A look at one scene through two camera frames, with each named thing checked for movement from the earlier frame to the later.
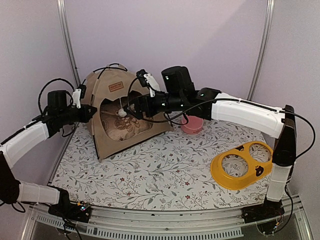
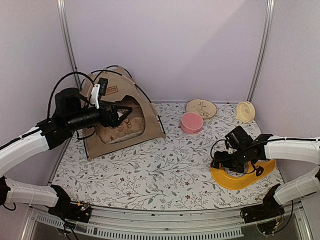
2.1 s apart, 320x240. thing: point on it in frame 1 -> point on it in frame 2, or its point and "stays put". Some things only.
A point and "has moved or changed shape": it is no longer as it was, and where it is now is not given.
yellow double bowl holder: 255,170 stays put
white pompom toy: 121,113 stays put
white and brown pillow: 119,126 has moved or changed shape
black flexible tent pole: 105,68 -> 143,94
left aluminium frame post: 62,6 stays put
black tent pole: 92,104 -> 83,129
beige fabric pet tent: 110,82 has moved or changed shape
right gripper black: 140,101 -> 225,163
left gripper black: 86,116 -> 114,121
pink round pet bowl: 193,126 stays put
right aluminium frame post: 269,10 stays put
